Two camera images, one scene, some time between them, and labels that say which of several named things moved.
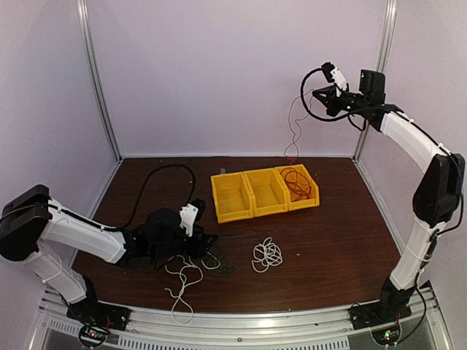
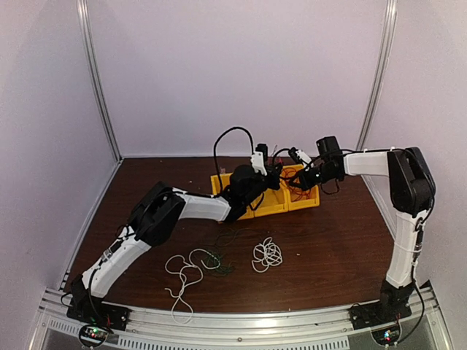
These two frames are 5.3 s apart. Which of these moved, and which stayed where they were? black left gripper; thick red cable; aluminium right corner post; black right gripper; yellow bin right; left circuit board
Moved: black left gripper; black right gripper
Stayed: yellow bin right; left circuit board; aluminium right corner post; thick red cable
